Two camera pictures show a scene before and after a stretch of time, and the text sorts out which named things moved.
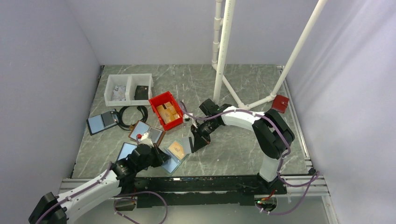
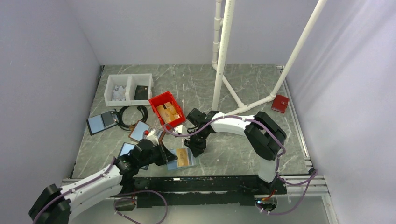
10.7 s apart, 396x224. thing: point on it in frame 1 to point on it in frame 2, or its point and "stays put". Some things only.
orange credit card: (178, 150) to (183, 155)
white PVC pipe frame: (222, 36) stays put
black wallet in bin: (141, 93) stays put
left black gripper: (160, 157) stays put
